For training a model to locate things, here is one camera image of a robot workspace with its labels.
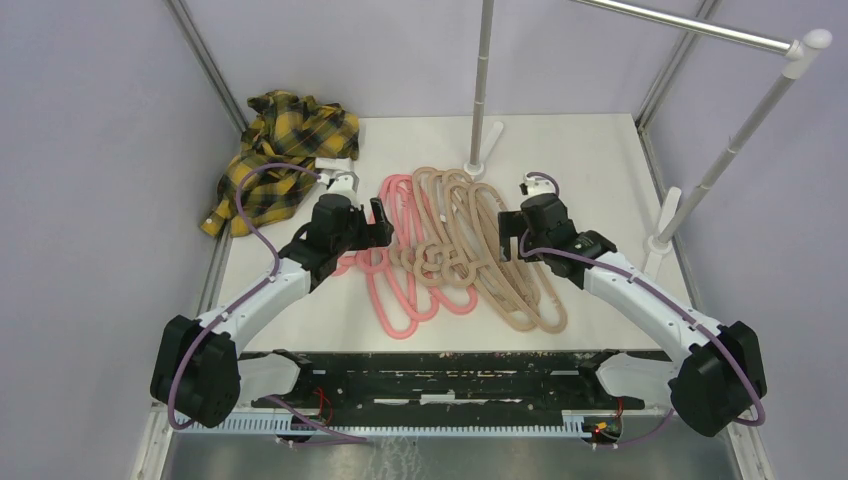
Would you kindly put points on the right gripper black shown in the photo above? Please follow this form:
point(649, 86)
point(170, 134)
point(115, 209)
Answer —
point(510, 224)

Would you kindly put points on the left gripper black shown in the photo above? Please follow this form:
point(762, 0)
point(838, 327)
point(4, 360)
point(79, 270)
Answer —
point(363, 242)

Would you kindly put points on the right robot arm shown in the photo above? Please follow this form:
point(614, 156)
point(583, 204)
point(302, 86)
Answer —
point(713, 374)

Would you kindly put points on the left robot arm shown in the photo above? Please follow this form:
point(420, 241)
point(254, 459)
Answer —
point(199, 373)

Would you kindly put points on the pink hanger inner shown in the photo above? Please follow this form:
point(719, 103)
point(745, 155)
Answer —
point(437, 278)

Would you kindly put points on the yellow plaid shirt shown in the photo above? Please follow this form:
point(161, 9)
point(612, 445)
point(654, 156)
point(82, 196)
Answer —
point(275, 167)

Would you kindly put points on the clothes rack metal white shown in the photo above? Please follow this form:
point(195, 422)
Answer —
point(618, 110)

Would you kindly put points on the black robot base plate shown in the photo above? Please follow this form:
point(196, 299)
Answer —
point(452, 389)

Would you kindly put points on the white cable duct strip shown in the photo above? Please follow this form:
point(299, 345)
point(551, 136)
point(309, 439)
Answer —
point(283, 423)

